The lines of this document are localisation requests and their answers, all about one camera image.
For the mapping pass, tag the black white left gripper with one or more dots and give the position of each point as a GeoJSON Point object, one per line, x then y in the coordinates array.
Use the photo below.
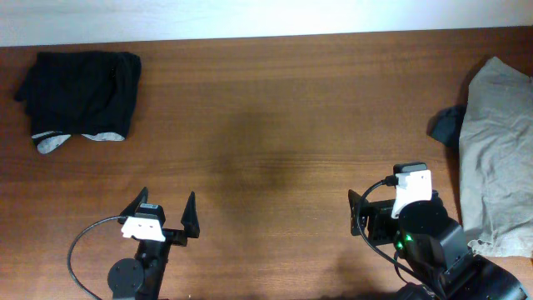
{"type": "Point", "coordinates": [174, 237]}

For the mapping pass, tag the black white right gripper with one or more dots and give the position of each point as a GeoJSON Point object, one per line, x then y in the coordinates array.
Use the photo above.
{"type": "Point", "coordinates": [376, 221]}

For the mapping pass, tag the black shorts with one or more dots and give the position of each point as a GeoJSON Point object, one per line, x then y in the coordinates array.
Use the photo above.
{"type": "Point", "coordinates": [92, 94]}

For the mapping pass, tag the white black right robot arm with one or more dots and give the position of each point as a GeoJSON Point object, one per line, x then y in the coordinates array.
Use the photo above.
{"type": "Point", "coordinates": [403, 219]}

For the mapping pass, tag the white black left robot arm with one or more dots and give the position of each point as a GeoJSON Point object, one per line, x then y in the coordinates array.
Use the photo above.
{"type": "Point", "coordinates": [141, 277]}

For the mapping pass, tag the dark blue cloth piece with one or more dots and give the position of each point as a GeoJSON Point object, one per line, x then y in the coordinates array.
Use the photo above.
{"type": "Point", "coordinates": [445, 126]}

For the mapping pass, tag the grey crumpled garment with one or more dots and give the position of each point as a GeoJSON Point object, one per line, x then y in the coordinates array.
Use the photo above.
{"type": "Point", "coordinates": [495, 148]}

